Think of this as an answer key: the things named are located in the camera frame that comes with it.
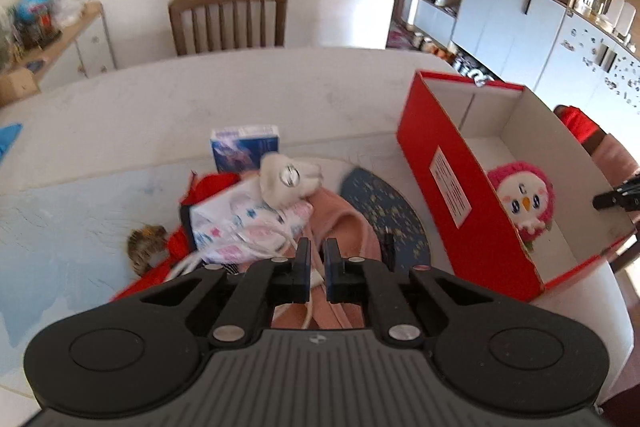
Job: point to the red scarf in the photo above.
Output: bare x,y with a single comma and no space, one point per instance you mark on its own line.
210,187

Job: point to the red patterned rug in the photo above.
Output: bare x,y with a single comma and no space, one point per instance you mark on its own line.
400,39

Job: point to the pink fleece cloth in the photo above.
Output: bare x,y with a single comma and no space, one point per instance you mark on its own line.
345,227

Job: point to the pink plush toy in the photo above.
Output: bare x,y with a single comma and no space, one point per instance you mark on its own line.
522,202

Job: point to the row of shoes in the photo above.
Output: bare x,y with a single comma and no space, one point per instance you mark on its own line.
467,69

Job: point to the blue toy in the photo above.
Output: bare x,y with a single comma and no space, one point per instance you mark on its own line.
35,4

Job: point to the white wall cabinet unit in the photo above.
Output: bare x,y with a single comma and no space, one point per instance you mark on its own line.
505,22

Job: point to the row of slippers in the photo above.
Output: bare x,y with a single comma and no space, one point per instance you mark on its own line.
440,52

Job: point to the red cloth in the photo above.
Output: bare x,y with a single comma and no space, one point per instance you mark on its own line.
577,124

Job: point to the blue flat object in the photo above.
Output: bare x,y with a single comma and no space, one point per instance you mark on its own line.
9,139

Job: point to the blue card box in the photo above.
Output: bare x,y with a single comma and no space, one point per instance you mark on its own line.
235,152

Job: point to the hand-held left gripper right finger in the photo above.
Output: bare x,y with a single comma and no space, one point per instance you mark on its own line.
331,277

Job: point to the red cardboard box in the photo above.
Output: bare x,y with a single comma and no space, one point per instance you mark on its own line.
430,132

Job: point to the white sideboard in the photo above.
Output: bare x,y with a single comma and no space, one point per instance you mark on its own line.
90,47

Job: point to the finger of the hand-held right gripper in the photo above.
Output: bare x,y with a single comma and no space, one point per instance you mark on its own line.
617,196

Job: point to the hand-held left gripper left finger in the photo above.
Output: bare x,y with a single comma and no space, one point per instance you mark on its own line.
303,277

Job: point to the cartoon print face mask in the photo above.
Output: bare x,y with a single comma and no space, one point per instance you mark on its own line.
225,227

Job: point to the small cardboard box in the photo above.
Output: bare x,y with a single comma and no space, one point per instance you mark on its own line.
17,87

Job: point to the pink towel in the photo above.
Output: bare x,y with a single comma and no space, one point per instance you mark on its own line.
620,162

